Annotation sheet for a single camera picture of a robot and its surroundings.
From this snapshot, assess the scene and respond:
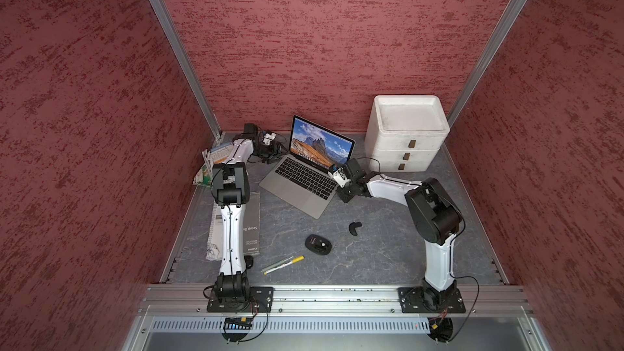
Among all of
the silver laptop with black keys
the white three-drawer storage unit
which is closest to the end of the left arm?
the silver laptop with black keys

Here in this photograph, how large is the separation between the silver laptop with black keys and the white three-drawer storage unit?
0.44 ft

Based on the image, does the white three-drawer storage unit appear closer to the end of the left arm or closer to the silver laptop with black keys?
the silver laptop with black keys

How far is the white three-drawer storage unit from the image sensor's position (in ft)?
2.99

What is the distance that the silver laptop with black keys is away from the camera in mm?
967
